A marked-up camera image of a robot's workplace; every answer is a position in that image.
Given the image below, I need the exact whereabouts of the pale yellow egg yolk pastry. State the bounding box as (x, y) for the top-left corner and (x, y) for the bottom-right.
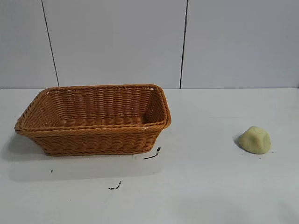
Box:
(238, 126), (272, 155)

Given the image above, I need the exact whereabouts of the brown woven wicker basket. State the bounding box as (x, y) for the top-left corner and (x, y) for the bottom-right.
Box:
(14, 83), (172, 157)

